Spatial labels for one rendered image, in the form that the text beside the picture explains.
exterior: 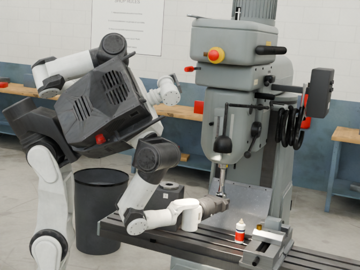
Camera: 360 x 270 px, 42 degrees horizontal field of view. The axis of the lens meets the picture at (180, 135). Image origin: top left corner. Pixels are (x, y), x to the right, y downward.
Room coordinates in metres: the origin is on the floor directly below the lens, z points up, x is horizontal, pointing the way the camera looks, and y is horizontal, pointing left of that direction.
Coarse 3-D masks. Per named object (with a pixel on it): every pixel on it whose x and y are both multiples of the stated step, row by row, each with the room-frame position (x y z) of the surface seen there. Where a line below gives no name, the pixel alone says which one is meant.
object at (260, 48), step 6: (258, 48) 1.70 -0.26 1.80; (264, 48) 1.70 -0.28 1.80; (270, 48) 1.79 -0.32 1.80; (276, 48) 1.90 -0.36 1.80; (282, 48) 2.02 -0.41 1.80; (258, 54) 1.70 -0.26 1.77; (264, 54) 1.73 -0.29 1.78; (270, 54) 1.83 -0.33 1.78; (276, 54) 1.95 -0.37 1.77; (282, 54) 2.08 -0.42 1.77
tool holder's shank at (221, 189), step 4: (220, 172) 1.93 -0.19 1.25; (224, 172) 1.93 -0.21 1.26; (220, 176) 1.93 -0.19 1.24; (224, 176) 1.93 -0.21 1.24; (220, 180) 1.93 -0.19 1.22; (224, 180) 1.93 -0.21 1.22; (220, 184) 1.93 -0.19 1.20; (224, 184) 1.93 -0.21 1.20; (220, 188) 1.92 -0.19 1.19; (224, 188) 1.93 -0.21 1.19; (220, 192) 1.92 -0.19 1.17
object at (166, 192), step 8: (160, 184) 2.02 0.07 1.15; (168, 184) 2.05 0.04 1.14; (176, 184) 2.04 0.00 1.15; (160, 192) 1.98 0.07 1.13; (168, 192) 1.97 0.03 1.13; (176, 192) 1.97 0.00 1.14; (152, 200) 1.99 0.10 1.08; (160, 200) 1.98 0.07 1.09; (168, 200) 1.97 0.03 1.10; (144, 208) 1.99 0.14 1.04; (152, 208) 1.99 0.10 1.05; (160, 208) 1.98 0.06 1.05; (176, 224) 1.96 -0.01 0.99
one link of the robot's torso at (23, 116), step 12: (12, 108) 1.60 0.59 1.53; (24, 108) 1.61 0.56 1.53; (36, 108) 1.66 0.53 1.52; (12, 120) 1.60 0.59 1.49; (24, 120) 1.59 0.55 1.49; (36, 120) 1.59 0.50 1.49; (48, 120) 1.59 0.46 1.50; (24, 132) 1.60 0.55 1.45; (36, 132) 1.59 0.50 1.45; (48, 132) 1.59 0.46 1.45; (60, 132) 1.59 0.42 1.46; (60, 144) 1.59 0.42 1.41; (72, 156) 1.59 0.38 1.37
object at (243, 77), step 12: (204, 72) 1.85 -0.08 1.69; (216, 72) 1.83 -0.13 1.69; (228, 72) 1.81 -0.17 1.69; (240, 72) 1.79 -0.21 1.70; (252, 72) 1.78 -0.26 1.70; (264, 72) 1.94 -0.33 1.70; (204, 84) 1.85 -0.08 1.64; (216, 84) 1.83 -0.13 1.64; (228, 84) 1.81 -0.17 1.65; (240, 84) 1.79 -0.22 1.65; (252, 84) 1.78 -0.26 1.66
